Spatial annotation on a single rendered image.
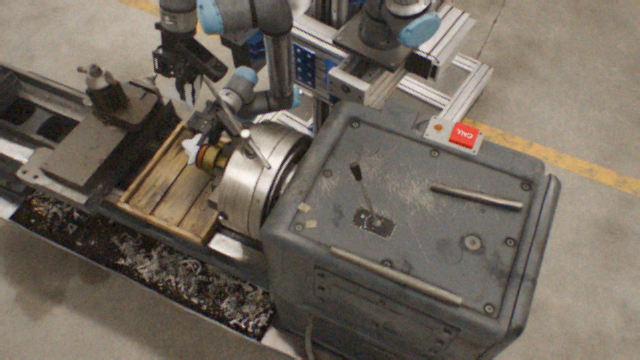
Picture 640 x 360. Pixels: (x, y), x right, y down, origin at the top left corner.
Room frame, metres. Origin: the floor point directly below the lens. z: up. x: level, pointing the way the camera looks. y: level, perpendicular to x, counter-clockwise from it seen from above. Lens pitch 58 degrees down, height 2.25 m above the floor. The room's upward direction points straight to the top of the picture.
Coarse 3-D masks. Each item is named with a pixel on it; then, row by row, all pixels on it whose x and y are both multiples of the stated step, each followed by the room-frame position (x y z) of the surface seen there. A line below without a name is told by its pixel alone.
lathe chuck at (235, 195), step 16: (256, 128) 0.80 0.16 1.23; (272, 128) 0.81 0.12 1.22; (288, 128) 0.82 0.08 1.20; (240, 144) 0.74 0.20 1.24; (256, 144) 0.74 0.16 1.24; (272, 144) 0.74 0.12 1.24; (240, 160) 0.70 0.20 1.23; (256, 160) 0.70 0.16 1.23; (224, 176) 0.67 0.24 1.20; (240, 176) 0.66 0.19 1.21; (256, 176) 0.66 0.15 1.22; (224, 192) 0.64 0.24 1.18; (240, 192) 0.63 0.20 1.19; (224, 208) 0.62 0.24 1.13; (240, 208) 0.61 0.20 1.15; (224, 224) 0.62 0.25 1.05; (240, 224) 0.59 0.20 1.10
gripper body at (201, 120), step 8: (208, 104) 0.99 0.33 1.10; (216, 104) 0.98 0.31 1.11; (200, 112) 0.94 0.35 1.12; (208, 112) 0.96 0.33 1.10; (216, 112) 0.96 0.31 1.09; (232, 112) 0.97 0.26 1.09; (192, 120) 0.92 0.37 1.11; (200, 120) 0.92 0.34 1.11; (208, 120) 0.91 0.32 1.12; (216, 120) 0.92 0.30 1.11; (192, 128) 0.89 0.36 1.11; (200, 128) 0.89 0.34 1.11; (216, 128) 0.90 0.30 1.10; (192, 136) 0.91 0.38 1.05; (216, 136) 0.89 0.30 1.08
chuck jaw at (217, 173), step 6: (216, 168) 0.76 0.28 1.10; (222, 168) 0.76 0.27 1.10; (216, 174) 0.74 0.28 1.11; (222, 174) 0.74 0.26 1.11; (216, 180) 0.72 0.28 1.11; (216, 186) 0.70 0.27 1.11; (216, 192) 0.68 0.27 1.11; (210, 198) 0.66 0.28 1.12; (216, 198) 0.66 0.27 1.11; (210, 204) 0.65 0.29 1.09; (216, 204) 0.64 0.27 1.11; (216, 210) 0.64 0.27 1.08; (222, 216) 0.62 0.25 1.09
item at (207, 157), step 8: (208, 144) 0.84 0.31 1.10; (200, 152) 0.81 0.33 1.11; (208, 152) 0.80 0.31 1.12; (216, 152) 0.80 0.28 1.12; (200, 160) 0.79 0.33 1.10; (208, 160) 0.78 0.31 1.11; (216, 160) 0.78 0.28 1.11; (224, 160) 0.78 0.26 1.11; (200, 168) 0.78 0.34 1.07; (208, 168) 0.77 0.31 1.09; (224, 168) 0.76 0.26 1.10
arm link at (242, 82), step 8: (240, 72) 1.09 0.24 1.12; (248, 72) 1.10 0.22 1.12; (232, 80) 1.06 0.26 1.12; (240, 80) 1.06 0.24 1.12; (248, 80) 1.07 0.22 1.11; (256, 80) 1.09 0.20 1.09; (224, 88) 1.04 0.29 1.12; (232, 88) 1.03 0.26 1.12; (240, 88) 1.04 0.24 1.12; (248, 88) 1.05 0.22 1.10; (240, 96) 1.02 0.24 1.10; (248, 96) 1.05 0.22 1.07
